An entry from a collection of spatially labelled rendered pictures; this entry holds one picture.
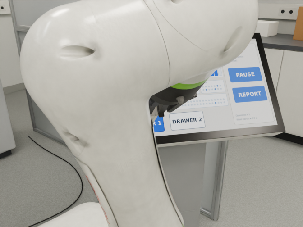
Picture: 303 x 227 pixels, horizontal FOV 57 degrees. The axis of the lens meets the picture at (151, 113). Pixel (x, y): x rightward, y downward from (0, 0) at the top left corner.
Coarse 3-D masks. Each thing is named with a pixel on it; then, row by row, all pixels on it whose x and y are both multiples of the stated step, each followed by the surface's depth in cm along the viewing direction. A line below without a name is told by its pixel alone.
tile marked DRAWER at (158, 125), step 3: (159, 117) 72; (162, 117) 72; (156, 120) 71; (159, 120) 71; (162, 120) 72; (153, 123) 71; (156, 123) 71; (159, 123) 71; (162, 123) 71; (153, 126) 71; (156, 126) 71; (159, 126) 71; (162, 126) 71; (156, 129) 71; (159, 129) 71; (162, 129) 71
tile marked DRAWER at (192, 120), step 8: (184, 112) 73; (192, 112) 73; (200, 112) 74; (176, 120) 72; (184, 120) 72; (192, 120) 73; (200, 120) 73; (176, 128) 71; (184, 128) 72; (192, 128) 72
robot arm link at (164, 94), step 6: (162, 90) 37; (168, 90) 37; (174, 90) 36; (180, 90) 36; (186, 90) 36; (192, 90) 37; (156, 96) 40; (162, 96) 39; (168, 96) 38; (174, 96) 38; (180, 96) 38; (186, 96) 39; (192, 96) 41; (180, 102) 38
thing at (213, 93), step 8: (208, 80) 77; (216, 80) 77; (200, 88) 76; (208, 88) 76; (216, 88) 77; (224, 88) 77; (200, 96) 75; (208, 96) 75; (216, 96) 76; (224, 96) 76; (184, 104) 74; (192, 104) 74; (200, 104) 74; (208, 104) 75; (216, 104) 75; (224, 104) 75
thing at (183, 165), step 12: (192, 144) 85; (204, 144) 86; (168, 156) 85; (180, 156) 86; (192, 156) 87; (204, 156) 88; (168, 168) 87; (180, 168) 88; (192, 168) 89; (168, 180) 89; (180, 180) 90; (192, 180) 90; (180, 192) 92; (192, 192) 93; (180, 204) 94; (192, 204) 95; (192, 216) 97
